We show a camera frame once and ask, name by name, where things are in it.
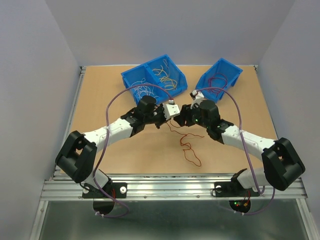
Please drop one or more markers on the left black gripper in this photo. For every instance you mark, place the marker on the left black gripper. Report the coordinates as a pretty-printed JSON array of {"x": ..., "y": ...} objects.
[{"x": 160, "y": 108}]

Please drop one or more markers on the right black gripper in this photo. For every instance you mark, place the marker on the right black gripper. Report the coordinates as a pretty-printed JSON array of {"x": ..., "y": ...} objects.
[{"x": 186, "y": 112}]

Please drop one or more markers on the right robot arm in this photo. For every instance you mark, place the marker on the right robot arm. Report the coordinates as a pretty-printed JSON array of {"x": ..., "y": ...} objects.
[{"x": 281, "y": 162}]

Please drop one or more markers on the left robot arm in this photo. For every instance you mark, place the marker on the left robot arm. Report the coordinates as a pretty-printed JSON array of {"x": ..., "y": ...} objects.
[{"x": 78, "y": 153}]

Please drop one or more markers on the large divided blue bin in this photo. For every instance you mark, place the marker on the large divided blue bin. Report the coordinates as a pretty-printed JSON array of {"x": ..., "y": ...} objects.
[{"x": 157, "y": 78}]

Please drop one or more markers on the small blue bin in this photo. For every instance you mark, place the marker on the small blue bin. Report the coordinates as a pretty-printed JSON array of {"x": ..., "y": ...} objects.
[{"x": 222, "y": 75}]

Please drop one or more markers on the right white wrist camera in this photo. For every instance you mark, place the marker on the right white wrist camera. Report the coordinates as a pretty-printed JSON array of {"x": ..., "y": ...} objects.
[{"x": 197, "y": 98}]

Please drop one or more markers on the aluminium mounting rail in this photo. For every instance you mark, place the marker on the aluminium mounting rail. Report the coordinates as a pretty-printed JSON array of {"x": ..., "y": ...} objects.
[{"x": 150, "y": 187}]

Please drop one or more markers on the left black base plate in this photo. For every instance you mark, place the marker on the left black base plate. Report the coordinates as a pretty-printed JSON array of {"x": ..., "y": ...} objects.
[{"x": 117, "y": 190}]

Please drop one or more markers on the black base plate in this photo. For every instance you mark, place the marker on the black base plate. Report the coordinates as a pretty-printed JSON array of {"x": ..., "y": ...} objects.
[
  {"x": 117, "y": 190},
  {"x": 229, "y": 189}
]

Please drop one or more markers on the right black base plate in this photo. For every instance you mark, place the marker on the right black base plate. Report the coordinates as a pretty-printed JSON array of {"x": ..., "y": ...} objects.
[{"x": 229, "y": 189}]

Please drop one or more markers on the left aluminium side rail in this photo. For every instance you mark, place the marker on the left aluminium side rail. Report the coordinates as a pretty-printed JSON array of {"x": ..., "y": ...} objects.
[{"x": 43, "y": 204}]

